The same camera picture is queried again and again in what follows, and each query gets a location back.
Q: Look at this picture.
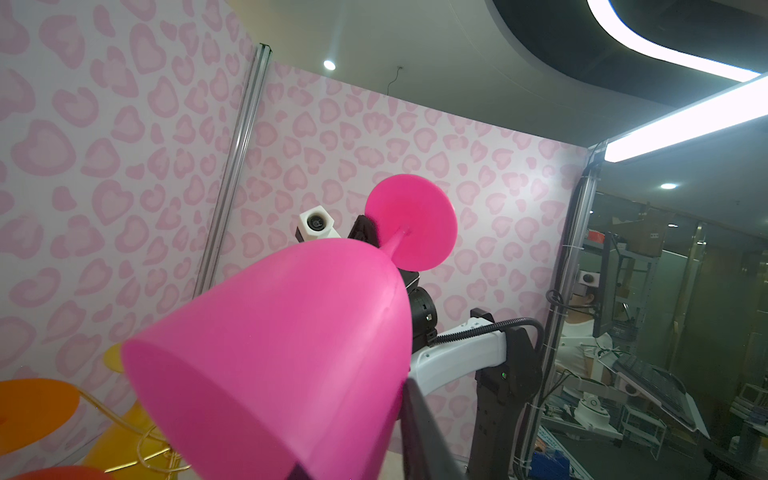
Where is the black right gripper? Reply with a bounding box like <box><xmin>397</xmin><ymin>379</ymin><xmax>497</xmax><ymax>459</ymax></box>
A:
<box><xmin>348</xmin><ymin>215</ymin><xmax>438</xmax><ymax>353</ymax></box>

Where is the aluminium frame profile right corner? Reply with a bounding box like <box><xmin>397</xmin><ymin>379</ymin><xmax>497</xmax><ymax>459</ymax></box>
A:
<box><xmin>512</xmin><ymin>141</ymin><xmax>607</xmax><ymax>479</ymax></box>

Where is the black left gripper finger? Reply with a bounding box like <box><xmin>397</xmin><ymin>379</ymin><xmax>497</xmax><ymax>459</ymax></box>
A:
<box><xmin>400</xmin><ymin>378</ymin><xmax>464</xmax><ymax>480</ymax></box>

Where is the pink wine glass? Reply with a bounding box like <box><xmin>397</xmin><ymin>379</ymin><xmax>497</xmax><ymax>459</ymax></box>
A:
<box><xmin>120</xmin><ymin>174</ymin><xmax>457</xmax><ymax>479</ymax></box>

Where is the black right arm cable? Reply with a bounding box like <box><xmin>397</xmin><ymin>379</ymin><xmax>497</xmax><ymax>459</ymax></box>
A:
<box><xmin>428</xmin><ymin>316</ymin><xmax>546</xmax><ymax>361</ymax></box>

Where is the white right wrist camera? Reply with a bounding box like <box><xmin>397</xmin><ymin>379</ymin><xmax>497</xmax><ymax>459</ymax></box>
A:
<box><xmin>295</xmin><ymin>205</ymin><xmax>340</xmax><ymax>243</ymax></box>

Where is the orange front wine glass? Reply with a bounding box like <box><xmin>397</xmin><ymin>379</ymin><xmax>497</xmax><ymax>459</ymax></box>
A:
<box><xmin>1</xmin><ymin>378</ymin><xmax>80</xmax><ymax>456</ymax></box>

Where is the gold wire wine glass rack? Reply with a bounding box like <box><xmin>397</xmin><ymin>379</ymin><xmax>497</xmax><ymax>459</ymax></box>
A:
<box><xmin>74</xmin><ymin>386</ymin><xmax>193</xmax><ymax>480</ymax></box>

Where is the aluminium frame profile corner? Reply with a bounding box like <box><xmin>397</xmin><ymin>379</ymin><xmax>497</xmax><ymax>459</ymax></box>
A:
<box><xmin>192</xmin><ymin>43</ymin><xmax>273</xmax><ymax>298</ymax></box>
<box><xmin>512</xmin><ymin>141</ymin><xmax>607</xmax><ymax>479</ymax></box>

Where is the red wine glass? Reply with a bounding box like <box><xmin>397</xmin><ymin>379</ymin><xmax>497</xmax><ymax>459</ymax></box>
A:
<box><xmin>10</xmin><ymin>465</ymin><xmax>113</xmax><ymax>480</ymax></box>

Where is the aluminium frame profile left corner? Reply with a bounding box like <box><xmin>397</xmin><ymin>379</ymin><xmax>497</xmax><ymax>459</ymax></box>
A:
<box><xmin>192</xmin><ymin>43</ymin><xmax>273</xmax><ymax>298</ymax></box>

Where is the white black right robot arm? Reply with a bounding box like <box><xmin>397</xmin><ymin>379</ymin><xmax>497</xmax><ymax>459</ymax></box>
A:
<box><xmin>398</xmin><ymin>270</ymin><xmax>544</xmax><ymax>479</ymax></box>

